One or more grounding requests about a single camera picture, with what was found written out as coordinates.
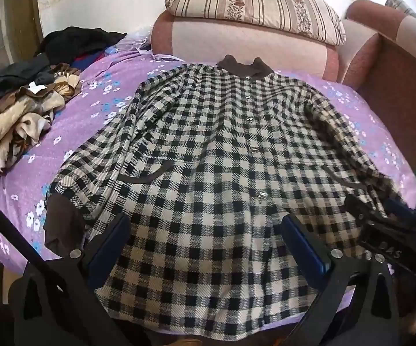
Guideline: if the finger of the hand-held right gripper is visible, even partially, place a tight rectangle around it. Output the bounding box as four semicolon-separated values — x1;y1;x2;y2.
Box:
345;195;389;232
384;198;416;222

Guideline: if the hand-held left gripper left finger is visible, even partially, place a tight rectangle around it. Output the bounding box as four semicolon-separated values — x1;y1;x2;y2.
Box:
8;213;133;346

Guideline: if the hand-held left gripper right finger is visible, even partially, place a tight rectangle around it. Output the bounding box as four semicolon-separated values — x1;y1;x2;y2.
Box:
281;215;399;346

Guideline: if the black white checkered coat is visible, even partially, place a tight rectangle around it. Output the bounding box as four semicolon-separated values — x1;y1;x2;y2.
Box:
44;55;406;336

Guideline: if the purple floral bedsheet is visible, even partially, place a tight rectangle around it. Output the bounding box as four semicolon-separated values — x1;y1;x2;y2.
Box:
0;32;416;336

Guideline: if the brown beige patterned cloth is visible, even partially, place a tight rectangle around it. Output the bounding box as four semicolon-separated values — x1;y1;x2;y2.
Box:
0;63;82;188

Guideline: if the blue red garment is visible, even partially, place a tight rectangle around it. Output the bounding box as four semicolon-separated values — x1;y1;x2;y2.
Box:
71;48;108;71

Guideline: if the dark grey garment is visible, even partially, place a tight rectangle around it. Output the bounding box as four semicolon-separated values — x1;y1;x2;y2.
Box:
0;53;55;116

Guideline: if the black garment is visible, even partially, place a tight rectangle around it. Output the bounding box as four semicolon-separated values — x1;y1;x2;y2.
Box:
37;26;127;66

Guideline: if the striped floral pillow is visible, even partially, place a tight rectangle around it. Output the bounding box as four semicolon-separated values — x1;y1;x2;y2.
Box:
163;0;346;46

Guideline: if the black strap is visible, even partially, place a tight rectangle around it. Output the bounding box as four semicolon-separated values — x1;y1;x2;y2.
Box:
0;187;86;296

